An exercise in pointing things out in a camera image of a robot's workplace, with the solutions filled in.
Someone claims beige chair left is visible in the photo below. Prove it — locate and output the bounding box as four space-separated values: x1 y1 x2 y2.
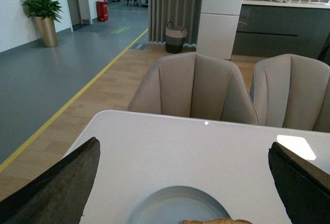
128 52 258 125

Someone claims grey curtain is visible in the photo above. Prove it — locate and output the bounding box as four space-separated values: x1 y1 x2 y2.
148 0 202 44

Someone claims white cabinet column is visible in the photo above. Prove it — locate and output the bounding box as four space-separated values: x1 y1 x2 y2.
196 0 243 59

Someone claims gold plant pot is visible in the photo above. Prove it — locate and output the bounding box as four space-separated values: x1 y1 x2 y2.
34 17 58 47

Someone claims green potted plant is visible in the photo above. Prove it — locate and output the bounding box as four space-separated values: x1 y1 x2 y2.
21 0 62 22

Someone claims toast bread slice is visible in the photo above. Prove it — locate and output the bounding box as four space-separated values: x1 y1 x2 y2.
182 218 252 224

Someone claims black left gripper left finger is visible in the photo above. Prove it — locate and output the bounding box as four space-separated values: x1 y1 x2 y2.
1 137 100 223

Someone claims red bin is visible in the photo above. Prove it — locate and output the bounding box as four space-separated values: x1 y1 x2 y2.
96 1 108 22

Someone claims woven laundry basket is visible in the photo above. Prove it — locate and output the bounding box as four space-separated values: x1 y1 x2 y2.
165 21 188 54

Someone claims beige chair right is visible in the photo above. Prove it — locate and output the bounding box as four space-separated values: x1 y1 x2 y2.
250 54 329 133

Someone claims light blue plate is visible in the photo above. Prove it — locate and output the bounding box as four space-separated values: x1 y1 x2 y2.
130 186 230 223

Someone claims beige chair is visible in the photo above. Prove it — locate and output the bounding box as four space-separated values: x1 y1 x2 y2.
250 54 329 133
128 52 258 125

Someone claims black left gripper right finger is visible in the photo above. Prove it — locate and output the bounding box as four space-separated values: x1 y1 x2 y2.
268 142 329 223

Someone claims grey kitchen counter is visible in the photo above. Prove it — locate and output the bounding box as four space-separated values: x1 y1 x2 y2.
233 3 329 58

